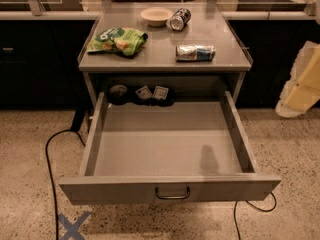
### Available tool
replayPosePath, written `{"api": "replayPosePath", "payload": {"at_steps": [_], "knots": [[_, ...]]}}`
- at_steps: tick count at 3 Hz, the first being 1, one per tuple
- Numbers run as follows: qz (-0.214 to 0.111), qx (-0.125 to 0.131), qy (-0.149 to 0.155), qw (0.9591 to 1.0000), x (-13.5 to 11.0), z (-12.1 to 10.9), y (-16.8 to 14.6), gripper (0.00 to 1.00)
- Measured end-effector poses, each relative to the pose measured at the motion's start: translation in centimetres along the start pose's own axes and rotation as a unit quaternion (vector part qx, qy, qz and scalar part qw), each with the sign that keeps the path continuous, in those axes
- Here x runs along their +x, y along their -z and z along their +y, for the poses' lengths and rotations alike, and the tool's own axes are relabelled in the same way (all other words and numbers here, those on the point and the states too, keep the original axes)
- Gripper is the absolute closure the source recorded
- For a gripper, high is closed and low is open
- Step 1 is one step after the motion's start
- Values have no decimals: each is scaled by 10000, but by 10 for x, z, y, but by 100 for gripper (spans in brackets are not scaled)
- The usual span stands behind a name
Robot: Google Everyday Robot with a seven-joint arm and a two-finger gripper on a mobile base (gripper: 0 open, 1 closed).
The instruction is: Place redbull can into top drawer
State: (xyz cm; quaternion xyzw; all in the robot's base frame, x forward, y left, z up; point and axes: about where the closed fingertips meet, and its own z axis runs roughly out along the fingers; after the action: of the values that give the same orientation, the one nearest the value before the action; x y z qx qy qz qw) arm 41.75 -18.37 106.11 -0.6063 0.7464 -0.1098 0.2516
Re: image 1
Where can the blue tape cross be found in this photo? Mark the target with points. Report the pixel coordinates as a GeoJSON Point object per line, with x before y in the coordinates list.
{"type": "Point", "coordinates": [72, 229]}

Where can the black drawer handle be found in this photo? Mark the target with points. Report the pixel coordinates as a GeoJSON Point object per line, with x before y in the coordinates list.
{"type": "Point", "coordinates": [172, 194]}

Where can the grey cabinet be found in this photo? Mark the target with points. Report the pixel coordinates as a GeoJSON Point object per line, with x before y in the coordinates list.
{"type": "Point", "coordinates": [207, 26]}

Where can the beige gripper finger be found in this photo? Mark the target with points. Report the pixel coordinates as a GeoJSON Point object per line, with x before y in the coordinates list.
{"type": "Point", "coordinates": [302, 90]}

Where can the beige bowl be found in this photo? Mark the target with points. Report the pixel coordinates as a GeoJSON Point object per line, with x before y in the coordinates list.
{"type": "Point", "coordinates": [156, 16]}

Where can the black item with labels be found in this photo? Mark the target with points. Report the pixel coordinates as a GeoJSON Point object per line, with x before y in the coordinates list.
{"type": "Point", "coordinates": [152, 96]}

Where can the dark soda can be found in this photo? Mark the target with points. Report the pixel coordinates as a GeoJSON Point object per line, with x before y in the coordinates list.
{"type": "Point", "coordinates": [179, 19]}

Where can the green chip bag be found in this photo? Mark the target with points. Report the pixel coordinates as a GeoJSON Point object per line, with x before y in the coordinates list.
{"type": "Point", "coordinates": [121, 40]}

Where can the grey open top drawer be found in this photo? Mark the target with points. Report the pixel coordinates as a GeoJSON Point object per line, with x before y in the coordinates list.
{"type": "Point", "coordinates": [133, 149]}

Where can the black round object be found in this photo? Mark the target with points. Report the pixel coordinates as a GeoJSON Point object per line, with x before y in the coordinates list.
{"type": "Point", "coordinates": [118, 95]}

